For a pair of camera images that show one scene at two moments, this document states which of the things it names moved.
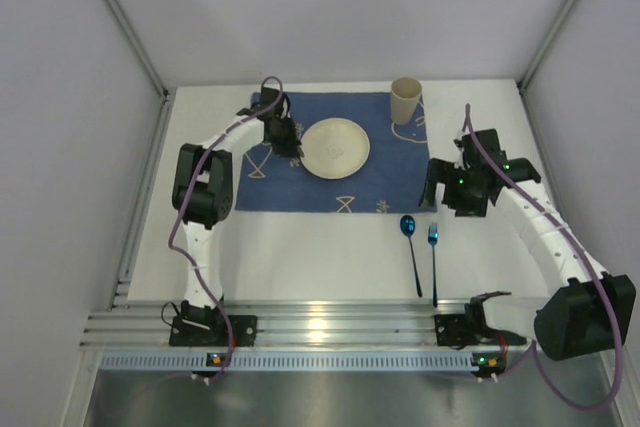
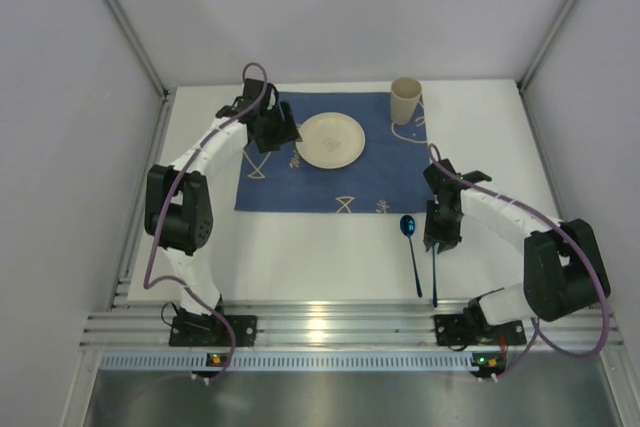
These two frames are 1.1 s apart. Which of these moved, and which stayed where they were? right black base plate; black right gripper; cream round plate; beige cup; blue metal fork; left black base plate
Moved: cream round plate; black right gripper
Stayed: blue metal fork; beige cup; left black base plate; right black base plate
